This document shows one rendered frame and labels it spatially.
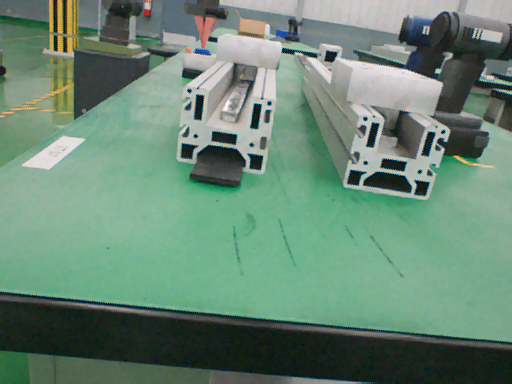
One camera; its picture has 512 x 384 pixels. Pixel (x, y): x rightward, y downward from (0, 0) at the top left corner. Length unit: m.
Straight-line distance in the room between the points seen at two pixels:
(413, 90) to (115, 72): 1.06
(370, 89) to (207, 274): 0.34
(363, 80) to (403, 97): 0.05
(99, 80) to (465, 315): 1.31
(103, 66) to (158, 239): 1.17
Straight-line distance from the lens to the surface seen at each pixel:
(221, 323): 0.27
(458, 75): 0.80
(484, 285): 0.39
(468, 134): 0.81
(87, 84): 1.50
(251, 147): 0.49
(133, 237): 0.34
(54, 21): 7.65
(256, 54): 0.79
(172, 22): 12.38
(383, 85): 0.56
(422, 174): 0.53
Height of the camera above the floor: 0.94
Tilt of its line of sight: 22 degrees down
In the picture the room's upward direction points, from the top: 9 degrees clockwise
